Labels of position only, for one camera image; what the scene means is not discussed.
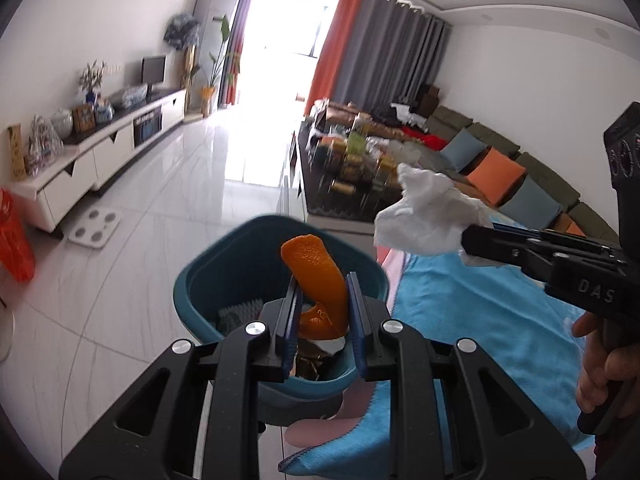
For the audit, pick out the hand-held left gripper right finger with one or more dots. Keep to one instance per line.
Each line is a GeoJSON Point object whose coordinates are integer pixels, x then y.
{"type": "Point", "coordinates": [354, 320]}

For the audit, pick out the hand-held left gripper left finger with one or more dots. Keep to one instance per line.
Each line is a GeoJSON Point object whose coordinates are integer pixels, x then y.
{"type": "Point", "coordinates": [300, 305]}

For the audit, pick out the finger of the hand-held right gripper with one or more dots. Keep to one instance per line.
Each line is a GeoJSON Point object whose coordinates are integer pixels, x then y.
{"type": "Point", "coordinates": [505, 252]}
{"type": "Point", "coordinates": [580, 247]}

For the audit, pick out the orange peel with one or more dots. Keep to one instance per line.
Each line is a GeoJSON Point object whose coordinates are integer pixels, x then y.
{"type": "Point", "coordinates": [315, 265]}

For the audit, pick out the white foam fruit net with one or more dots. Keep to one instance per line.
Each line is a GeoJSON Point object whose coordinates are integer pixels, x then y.
{"type": "Point", "coordinates": [240, 315]}

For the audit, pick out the gold snack wrapper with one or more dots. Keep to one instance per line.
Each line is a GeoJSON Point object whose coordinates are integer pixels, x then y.
{"type": "Point", "coordinates": [312, 365]}

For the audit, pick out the teal plastic bin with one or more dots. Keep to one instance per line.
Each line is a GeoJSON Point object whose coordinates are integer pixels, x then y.
{"type": "Point", "coordinates": [240, 250]}

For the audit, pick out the white tissue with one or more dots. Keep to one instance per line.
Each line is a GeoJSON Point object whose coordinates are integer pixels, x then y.
{"type": "Point", "coordinates": [425, 220]}

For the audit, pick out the person's right hand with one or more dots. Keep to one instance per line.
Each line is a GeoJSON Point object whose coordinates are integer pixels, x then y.
{"type": "Point", "coordinates": [600, 375]}

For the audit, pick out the orange cushion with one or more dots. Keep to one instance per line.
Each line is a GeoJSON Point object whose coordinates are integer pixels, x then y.
{"type": "Point", "coordinates": [570, 225]}
{"type": "Point", "coordinates": [495, 175]}

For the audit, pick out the blue-grey cushion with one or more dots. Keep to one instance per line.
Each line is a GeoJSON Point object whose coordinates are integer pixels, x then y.
{"type": "Point", "coordinates": [530, 205]}
{"type": "Point", "coordinates": [462, 150]}

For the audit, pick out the blue floral blanket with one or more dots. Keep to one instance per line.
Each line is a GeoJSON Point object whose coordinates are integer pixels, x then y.
{"type": "Point", "coordinates": [475, 320]}

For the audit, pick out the dark glass coffee table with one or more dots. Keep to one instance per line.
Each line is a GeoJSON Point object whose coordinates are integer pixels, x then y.
{"type": "Point", "coordinates": [330, 205]}

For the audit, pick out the green brown sofa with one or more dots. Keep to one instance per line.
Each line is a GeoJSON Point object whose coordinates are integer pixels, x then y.
{"type": "Point", "coordinates": [450, 117]}

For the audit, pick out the pile of clothes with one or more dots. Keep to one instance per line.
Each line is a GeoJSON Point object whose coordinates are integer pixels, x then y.
{"type": "Point", "coordinates": [405, 122]}

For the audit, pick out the dark wooden speaker box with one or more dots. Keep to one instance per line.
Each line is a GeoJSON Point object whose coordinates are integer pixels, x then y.
{"type": "Point", "coordinates": [427, 100]}

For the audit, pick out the round ceiling speaker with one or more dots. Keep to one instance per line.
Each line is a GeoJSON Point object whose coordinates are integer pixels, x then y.
{"type": "Point", "coordinates": [602, 34]}

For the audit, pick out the white bathroom scale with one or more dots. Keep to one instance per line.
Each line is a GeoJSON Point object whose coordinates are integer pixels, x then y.
{"type": "Point", "coordinates": [95, 227]}

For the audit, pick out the tall leafy potted plant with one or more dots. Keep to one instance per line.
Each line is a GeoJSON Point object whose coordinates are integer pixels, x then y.
{"type": "Point", "coordinates": [208, 97]}

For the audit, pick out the orange and grey curtain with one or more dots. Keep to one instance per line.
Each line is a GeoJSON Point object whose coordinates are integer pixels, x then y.
{"type": "Point", "coordinates": [385, 45]}

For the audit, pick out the white tv cabinet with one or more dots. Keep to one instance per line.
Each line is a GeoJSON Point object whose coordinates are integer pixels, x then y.
{"type": "Point", "coordinates": [115, 150]}

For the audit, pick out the clear plastic bag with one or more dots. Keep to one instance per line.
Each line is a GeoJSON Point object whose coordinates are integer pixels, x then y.
{"type": "Point", "coordinates": [134, 96]}

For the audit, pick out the window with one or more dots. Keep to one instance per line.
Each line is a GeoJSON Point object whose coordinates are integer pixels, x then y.
{"type": "Point", "coordinates": [320, 35]}

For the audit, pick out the blue white porcelain vase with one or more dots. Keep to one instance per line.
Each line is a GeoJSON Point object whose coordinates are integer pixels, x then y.
{"type": "Point", "coordinates": [103, 112]}

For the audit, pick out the purple grey curtain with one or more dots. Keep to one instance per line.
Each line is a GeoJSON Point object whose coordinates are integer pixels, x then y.
{"type": "Point", "coordinates": [240, 35]}

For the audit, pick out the black monitor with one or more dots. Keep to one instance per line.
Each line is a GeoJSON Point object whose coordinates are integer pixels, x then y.
{"type": "Point", "coordinates": [153, 70]}

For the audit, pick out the framed picture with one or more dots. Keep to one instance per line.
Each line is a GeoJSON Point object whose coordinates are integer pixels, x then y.
{"type": "Point", "coordinates": [83, 119]}

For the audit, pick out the orange plastic bag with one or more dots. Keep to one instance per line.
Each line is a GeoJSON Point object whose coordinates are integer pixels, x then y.
{"type": "Point", "coordinates": [15, 240]}

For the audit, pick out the white standing air conditioner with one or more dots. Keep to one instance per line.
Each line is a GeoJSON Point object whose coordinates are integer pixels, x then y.
{"type": "Point", "coordinates": [210, 25]}

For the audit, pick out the white lidded jar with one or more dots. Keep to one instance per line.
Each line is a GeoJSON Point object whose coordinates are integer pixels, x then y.
{"type": "Point", "coordinates": [63, 124]}

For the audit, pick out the covered standing fan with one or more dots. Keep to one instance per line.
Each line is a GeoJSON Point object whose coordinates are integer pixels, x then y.
{"type": "Point", "coordinates": [181, 30]}

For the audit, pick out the clear bag of bottles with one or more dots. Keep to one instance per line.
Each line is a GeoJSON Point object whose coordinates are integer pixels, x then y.
{"type": "Point", "coordinates": [42, 147]}

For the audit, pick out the vase with flowers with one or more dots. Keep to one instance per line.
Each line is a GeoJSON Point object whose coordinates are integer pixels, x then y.
{"type": "Point", "coordinates": [92, 80]}

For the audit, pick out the yellow patterned box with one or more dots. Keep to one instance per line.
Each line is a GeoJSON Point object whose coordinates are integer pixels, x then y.
{"type": "Point", "coordinates": [16, 152]}

